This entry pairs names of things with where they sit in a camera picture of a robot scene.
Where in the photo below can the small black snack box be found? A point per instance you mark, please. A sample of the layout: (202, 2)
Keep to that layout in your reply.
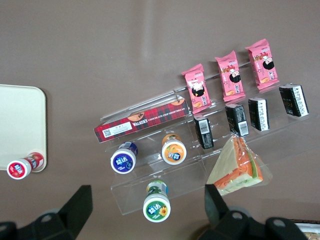
(293, 100)
(203, 132)
(258, 113)
(236, 120)

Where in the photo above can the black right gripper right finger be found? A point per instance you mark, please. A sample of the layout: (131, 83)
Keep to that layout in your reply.
(225, 225)

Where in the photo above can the pink cartoon snack pack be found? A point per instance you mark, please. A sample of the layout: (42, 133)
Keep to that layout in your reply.
(197, 90)
(263, 65)
(231, 77)

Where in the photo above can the red tartan shortbread box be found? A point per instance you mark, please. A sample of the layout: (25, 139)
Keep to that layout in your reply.
(150, 117)

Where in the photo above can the blue-lid gum bottle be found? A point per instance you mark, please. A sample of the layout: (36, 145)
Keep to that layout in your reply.
(123, 161)

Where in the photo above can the orange-lid gum bottle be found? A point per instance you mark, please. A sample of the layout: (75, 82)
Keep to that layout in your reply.
(173, 152)

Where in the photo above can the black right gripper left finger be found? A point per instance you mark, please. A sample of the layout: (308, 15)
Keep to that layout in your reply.
(67, 220)

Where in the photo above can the cream plastic serving tray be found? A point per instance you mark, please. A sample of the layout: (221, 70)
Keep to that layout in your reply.
(20, 125)

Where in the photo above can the green-lid gum bottle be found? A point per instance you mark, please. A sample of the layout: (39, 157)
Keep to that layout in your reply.
(156, 208)

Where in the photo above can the red-lid gum bottle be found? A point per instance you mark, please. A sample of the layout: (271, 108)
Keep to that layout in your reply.
(18, 168)

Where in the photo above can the plastic-wrapped triangle sandwich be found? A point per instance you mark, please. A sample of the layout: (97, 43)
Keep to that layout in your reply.
(232, 165)

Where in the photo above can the clear acrylic tiered display stand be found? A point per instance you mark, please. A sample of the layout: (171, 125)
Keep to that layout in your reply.
(175, 185)

